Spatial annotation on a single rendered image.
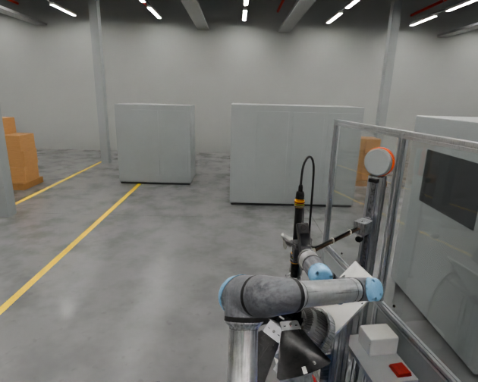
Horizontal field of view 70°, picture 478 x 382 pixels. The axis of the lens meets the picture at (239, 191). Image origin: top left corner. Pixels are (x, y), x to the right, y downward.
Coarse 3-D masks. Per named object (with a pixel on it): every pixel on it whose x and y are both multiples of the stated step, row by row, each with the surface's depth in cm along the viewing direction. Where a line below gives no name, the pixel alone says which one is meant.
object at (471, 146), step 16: (336, 128) 268; (368, 128) 223; (384, 128) 203; (400, 144) 189; (432, 144) 164; (448, 144) 154; (464, 144) 145; (400, 160) 190; (384, 240) 205; (336, 256) 272; (384, 256) 206; (384, 272) 208
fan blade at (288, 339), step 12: (288, 336) 153; (300, 336) 153; (288, 348) 147; (300, 348) 146; (312, 348) 146; (288, 360) 142; (300, 360) 141; (312, 360) 140; (324, 360) 139; (288, 372) 138; (300, 372) 137
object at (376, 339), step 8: (360, 328) 194; (368, 328) 193; (376, 328) 193; (384, 328) 193; (360, 336) 194; (368, 336) 187; (376, 336) 187; (384, 336) 187; (392, 336) 187; (360, 344) 195; (368, 344) 186; (376, 344) 185; (384, 344) 186; (392, 344) 187; (368, 352) 187; (376, 352) 186; (384, 352) 187; (392, 352) 188
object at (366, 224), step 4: (356, 220) 192; (360, 220) 192; (364, 220) 192; (368, 220) 192; (372, 220) 193; (356, 224) 190; (360, 224) 188; (364, 224) 186; (368, 224) 188; (372, 224) 192; (360, 228) 188; (364, 228) 187; (368, 228) 189; (372, 228) 193; (356, 232) 191; (360, 232) 189; (364, 232) 187; (368, 232) 190
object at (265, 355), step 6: (258, 336) 167; (264, 336) 166; (258, 342) 166; (264, 342) 165; (270, 342) 164; (276, 342) 164; (258, 348) 165; (264, 348) 164; (270, 348) 163; (276, 348) 163; (258, 354) 163; (264, 354) 163; (270, 354) 162; (258, 360) 162; (264, 360) 162; (270, 360) 161; (258, 366) 161; (264, 366) 160; (270, 366) 160; (258, 372) 160; (264, 372) 159; (258, 378) 158; (264, 378) 158
